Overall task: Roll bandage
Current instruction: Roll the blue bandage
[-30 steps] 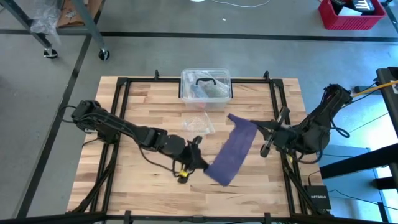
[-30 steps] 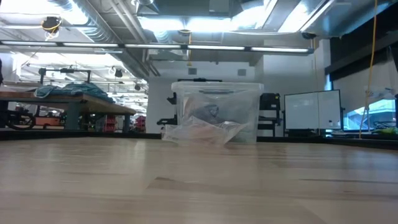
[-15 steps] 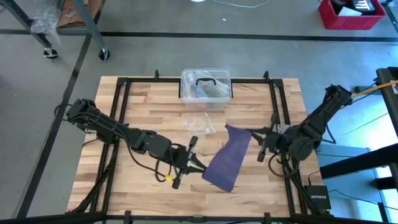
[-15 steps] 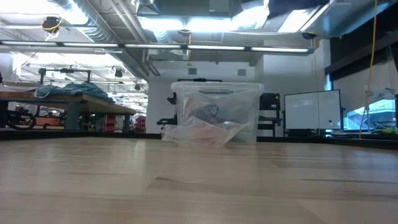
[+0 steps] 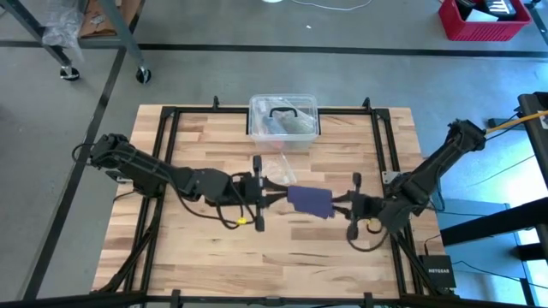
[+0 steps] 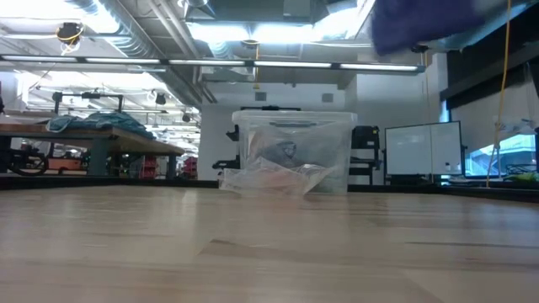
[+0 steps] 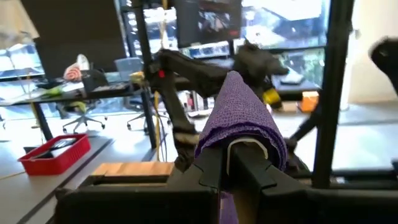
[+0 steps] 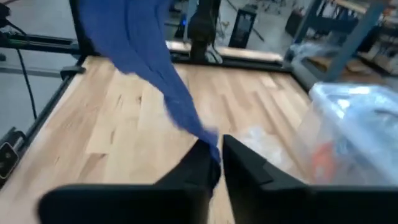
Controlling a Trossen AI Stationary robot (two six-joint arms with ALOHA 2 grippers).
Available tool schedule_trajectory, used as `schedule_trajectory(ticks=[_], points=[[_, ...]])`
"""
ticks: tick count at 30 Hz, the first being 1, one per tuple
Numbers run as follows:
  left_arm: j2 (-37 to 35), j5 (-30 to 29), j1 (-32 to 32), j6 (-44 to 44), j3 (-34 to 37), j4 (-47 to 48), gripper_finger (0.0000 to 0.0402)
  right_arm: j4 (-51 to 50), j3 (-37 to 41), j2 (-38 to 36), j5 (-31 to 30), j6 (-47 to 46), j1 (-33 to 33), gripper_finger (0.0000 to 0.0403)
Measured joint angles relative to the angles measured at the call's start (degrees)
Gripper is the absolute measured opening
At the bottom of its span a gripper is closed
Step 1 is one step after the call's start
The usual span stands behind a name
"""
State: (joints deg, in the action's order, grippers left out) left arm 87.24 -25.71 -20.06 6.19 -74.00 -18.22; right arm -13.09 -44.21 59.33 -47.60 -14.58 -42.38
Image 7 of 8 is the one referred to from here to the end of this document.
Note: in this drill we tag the orange box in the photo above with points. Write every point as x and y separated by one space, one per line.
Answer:
309 101

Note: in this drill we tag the black computer monitor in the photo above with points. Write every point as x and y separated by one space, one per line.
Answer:
208 21

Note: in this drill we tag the grey blue office chair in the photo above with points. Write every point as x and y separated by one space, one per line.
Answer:
130 67

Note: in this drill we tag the red plastic basket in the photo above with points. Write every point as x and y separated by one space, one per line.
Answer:
53 161

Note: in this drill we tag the black desk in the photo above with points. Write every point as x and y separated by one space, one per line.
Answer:
71 97

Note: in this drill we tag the green seat office chair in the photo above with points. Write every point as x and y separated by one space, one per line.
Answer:
82 115

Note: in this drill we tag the large dark screen panel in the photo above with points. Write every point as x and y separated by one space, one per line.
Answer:
77 31

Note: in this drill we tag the black box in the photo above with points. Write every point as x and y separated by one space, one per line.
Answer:
93 79

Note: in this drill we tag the green object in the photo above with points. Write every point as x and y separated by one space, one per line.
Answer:
54 91

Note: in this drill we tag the black rounded chair backrest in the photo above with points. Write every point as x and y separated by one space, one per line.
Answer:
385 59

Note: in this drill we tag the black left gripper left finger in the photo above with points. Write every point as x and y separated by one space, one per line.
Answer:
208 168

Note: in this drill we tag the black device with keys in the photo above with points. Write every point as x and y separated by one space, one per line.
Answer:
56 145

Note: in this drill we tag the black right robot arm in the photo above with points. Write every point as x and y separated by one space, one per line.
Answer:
174 102

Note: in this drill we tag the black tablet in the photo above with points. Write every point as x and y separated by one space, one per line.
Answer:
292 79

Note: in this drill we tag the black keyboard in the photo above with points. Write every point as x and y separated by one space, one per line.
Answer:
112 87

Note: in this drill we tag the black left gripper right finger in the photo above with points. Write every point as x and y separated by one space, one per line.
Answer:
252 168

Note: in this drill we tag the purple elastic bandage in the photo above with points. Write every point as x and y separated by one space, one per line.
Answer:
239 109

